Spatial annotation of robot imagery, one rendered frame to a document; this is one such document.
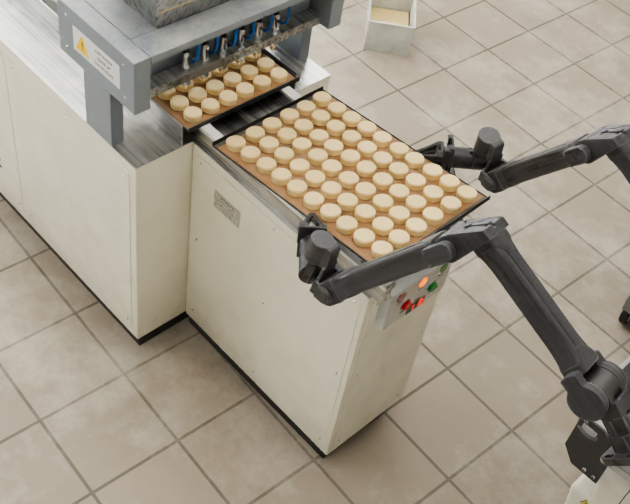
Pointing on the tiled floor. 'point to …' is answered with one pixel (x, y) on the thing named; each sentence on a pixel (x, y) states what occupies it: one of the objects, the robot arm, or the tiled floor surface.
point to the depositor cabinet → (91, 170)
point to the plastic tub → (390, 26)
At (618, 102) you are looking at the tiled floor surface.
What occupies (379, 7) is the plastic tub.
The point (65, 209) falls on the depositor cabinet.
